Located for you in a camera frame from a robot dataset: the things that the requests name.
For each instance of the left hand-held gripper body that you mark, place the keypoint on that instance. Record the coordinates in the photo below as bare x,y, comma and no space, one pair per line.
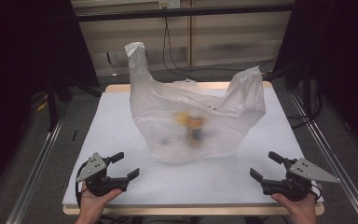
94,166

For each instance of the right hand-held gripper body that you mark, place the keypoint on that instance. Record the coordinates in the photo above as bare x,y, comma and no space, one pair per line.
304,172

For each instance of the white translucent plastic bag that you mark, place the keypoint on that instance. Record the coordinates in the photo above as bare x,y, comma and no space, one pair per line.
167,102

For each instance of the person's right hand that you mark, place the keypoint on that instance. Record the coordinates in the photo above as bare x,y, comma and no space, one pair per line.
303,211

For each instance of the person's left hand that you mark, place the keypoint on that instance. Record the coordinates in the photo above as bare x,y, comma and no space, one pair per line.
91,207

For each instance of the black metal stand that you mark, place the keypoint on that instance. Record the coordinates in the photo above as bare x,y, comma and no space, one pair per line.
306,93
52,105

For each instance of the yellow orange object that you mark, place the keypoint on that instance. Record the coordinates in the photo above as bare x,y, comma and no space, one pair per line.
190,123

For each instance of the black curtain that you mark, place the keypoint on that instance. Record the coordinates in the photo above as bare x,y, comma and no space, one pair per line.
21,62
341,56

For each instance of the black horizontal bar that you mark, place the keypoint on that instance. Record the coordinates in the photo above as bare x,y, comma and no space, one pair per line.
167,13

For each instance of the metal floor rail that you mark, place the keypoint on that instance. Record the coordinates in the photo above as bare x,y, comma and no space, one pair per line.
338,161
34,177

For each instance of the white wall outlet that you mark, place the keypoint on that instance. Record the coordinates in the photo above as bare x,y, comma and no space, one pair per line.
169,3

